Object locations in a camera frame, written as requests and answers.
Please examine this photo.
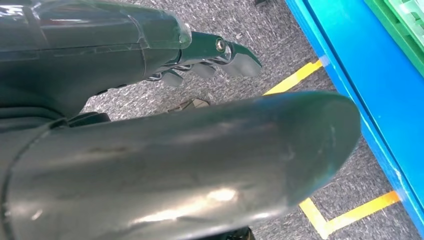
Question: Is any yellow floor tape square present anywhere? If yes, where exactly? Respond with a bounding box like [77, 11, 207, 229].
[263, 59, 402, 240]

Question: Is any blue steel shelf rack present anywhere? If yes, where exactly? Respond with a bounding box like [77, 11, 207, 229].
[284, 0, 424, 236]

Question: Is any green plastic crate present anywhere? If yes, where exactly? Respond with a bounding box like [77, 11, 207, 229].
[364, 0, 424, 79]

